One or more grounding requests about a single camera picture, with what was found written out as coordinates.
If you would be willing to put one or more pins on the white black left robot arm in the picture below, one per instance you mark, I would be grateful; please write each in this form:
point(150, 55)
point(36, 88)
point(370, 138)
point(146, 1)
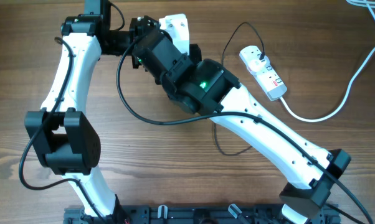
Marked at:
point(60, 133)

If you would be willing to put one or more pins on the white USB charger plug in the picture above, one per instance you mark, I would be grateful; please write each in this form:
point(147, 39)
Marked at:
point(251, 57)

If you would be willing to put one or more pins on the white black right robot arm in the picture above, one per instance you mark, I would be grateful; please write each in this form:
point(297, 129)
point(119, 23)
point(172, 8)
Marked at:
point(207, 90)

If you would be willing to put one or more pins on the white power extension strip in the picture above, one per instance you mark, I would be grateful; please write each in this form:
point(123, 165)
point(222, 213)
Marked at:
point(270, 83)

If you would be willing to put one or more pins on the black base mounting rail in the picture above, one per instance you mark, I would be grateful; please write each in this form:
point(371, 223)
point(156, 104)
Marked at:
point(261, 213)

